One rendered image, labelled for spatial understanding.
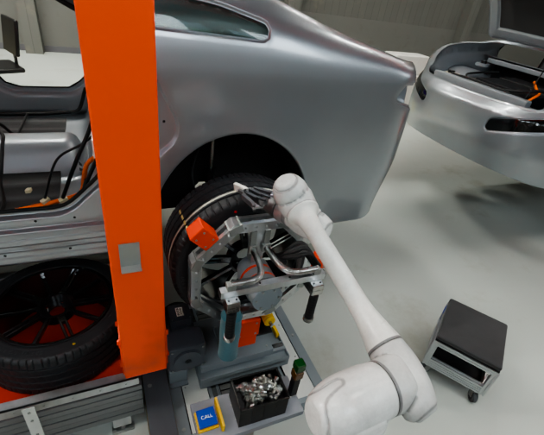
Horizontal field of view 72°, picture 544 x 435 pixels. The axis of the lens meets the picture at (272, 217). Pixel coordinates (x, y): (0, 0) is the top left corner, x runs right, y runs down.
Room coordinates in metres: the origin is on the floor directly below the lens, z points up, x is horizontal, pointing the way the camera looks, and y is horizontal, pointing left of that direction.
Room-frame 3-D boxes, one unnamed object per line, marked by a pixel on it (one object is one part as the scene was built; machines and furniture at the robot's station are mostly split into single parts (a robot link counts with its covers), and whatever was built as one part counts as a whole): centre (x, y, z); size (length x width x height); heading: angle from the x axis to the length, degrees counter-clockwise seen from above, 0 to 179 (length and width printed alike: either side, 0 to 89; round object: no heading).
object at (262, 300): (1.15, 0.01, 0.85); 0.21 x 0.14 x 0.14; 27
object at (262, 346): (1.37, 0.13, 0.32); 0.40 x 0.30 x 0.28; 117
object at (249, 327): (1.25, 0.06, 0.48); 0.16 x 0.12 x 0.17; 27
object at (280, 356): (1.39, 0.09, 0.13); 0.50 x 0.36 x 0.10; 117
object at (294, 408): (0.85, -0.02, 0.44); 0.43 x 0.17 x 0.03; 117
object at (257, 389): (0.87, -0.06, 0.51); 0.20 x 0.14 x 0.13; 116
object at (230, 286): (1.06, 0.08, 1.03); 0.19 x 0.18 x 0.11; 27
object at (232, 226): (1.22, 0.05, 0.85); 0.54 x 0.07 x 0.54; 117
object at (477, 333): (1.59, -1.27, 0.17); 0.43 x 0.36 x 0.34; 151
